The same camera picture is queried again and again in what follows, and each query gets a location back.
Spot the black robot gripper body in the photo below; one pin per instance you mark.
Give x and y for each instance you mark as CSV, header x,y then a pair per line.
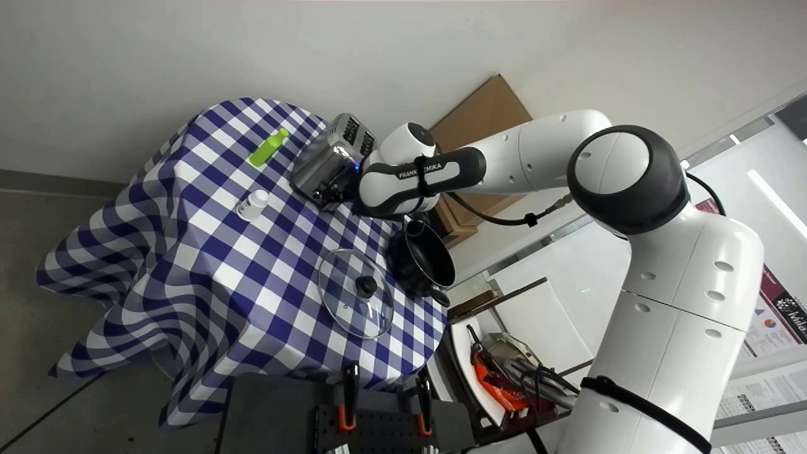
x,y
353,193

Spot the black cooking pot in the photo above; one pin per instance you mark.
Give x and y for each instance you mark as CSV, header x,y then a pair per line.
x,y
425,255

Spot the white tray of tools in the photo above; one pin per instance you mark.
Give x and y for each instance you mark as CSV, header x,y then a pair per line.
x,y
471,378

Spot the red white poster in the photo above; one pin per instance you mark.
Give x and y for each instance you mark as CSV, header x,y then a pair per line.
x,y
786,305

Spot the small green bottle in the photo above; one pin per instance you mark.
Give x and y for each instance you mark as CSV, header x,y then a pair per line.
x,y
269,147

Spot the silver two-slot toaster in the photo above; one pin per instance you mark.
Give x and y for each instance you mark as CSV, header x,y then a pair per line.
x,y
329,164

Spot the blue white checkered tablecloth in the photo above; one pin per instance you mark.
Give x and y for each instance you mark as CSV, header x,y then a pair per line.
x,y
227,260

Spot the orange hand tool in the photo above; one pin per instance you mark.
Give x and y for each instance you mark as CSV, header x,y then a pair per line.
x,y
494,387

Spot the glass pot lid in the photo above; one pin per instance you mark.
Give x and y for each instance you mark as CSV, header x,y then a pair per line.
x,y
353,292

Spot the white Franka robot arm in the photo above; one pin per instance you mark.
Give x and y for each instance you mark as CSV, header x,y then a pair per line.
x,y
672,292

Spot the large tall cardboard box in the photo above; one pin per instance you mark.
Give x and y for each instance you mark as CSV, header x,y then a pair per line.
x,y
482,115

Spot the small white bottle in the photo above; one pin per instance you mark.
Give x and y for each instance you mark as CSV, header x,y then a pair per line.
x,y
252,204

